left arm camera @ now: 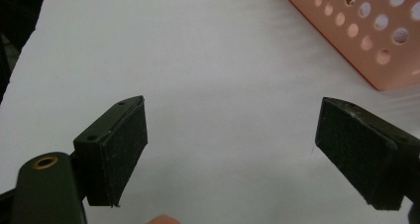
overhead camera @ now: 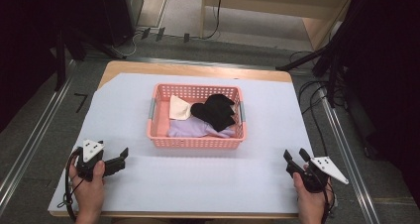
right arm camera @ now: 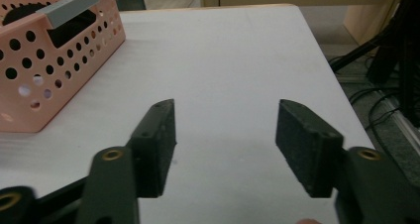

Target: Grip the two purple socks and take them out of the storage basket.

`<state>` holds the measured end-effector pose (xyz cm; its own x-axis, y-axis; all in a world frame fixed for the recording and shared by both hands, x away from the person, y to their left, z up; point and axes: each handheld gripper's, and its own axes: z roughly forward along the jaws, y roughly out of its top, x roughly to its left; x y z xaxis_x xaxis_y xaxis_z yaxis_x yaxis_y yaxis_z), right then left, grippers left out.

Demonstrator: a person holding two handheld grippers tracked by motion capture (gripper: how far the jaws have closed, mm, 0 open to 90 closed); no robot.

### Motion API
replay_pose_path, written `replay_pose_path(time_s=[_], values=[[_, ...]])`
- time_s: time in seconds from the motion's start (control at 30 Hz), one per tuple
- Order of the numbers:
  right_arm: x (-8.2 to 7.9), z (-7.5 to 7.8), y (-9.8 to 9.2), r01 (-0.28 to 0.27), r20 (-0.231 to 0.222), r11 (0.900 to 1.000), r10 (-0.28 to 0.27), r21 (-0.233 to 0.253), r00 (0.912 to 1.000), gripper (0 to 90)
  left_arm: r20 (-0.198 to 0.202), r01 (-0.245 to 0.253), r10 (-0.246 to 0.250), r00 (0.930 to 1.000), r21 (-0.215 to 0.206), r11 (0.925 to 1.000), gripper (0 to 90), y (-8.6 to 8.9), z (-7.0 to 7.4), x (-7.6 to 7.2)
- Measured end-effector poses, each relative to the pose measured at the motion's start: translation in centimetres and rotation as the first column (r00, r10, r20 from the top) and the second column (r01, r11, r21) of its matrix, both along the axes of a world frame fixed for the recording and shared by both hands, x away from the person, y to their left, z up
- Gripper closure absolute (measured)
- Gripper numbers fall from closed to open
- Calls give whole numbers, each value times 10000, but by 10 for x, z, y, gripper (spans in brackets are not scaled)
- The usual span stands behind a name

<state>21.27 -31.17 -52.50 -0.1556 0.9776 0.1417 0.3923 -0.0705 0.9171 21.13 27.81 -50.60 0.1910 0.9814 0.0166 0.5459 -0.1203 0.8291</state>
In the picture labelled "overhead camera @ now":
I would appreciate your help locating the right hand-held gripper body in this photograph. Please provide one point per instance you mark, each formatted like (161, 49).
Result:
(325, 170)

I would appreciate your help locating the black metal stand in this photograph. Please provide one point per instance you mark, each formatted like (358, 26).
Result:
(330, 58)
(60, 58)

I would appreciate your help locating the pink plastic basket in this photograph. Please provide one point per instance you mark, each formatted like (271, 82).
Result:
(198, 141)

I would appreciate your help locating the light wooden shelf unit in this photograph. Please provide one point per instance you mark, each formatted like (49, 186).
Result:
(264, 6)

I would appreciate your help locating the black cloth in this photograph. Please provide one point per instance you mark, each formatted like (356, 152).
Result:
(216, 113)

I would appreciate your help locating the person's right hand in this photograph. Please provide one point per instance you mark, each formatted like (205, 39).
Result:
(310, 204)

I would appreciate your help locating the lavender cloth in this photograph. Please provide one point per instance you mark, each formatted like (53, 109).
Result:
(191, 129)

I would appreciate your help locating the white table sheet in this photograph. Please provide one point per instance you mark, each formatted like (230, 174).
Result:
(204, 181)

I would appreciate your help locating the metal floor rail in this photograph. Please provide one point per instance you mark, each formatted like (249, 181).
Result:
(350, 164)
(29, 144)

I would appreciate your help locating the person's left hand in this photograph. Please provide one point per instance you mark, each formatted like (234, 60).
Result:
(86, 192)

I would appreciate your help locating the cream cloth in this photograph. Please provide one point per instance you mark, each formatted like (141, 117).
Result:
(179, 111)

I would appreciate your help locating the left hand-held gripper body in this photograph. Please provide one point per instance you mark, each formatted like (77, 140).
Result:
(91, 148)

